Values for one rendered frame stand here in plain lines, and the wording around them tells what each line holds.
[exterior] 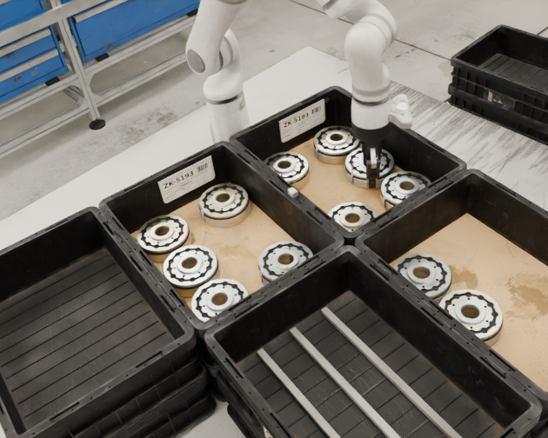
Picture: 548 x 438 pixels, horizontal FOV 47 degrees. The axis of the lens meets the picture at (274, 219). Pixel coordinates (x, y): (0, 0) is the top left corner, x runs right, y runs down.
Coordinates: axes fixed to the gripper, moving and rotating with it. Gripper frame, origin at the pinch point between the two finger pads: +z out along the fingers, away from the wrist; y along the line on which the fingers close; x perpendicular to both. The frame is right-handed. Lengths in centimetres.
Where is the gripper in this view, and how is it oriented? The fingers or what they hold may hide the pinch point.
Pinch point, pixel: (370, 174)
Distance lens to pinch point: 133.7
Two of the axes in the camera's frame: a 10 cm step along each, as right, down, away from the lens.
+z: 1.0, 7.2, 6.9
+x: 9.9, -0.6, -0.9
